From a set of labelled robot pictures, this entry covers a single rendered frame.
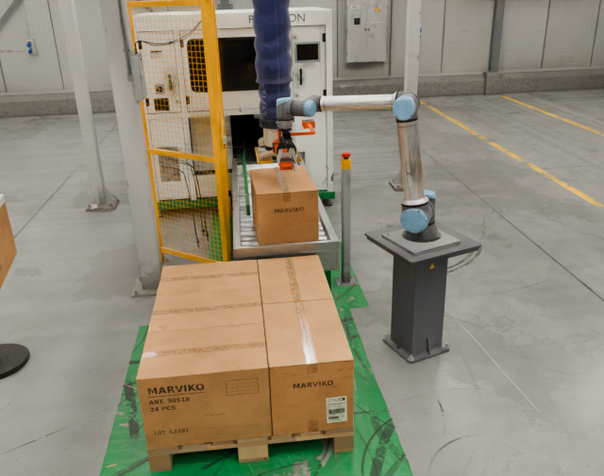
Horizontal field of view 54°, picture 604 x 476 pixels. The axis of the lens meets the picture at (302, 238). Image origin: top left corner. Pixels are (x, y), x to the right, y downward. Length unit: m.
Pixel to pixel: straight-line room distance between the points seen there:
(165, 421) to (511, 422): 1.78
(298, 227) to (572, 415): 1.92
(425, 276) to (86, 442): 2.07
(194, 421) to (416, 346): 1.51
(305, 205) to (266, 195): 0.26
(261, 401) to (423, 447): 0.87
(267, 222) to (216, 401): 1.39
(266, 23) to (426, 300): 1.93
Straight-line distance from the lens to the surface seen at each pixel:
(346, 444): 3.10
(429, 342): 3.82
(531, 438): 3.36
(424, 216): 3.24
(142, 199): 4.50
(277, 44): 3.79
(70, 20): 6.52
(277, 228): 3.84
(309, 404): 2.91
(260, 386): 2.82
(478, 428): 3.35
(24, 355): 4.23
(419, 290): 3.57
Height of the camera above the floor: 2.13
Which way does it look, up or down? 23 degrees down
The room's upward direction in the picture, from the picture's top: 2 degrees counter-clockwise
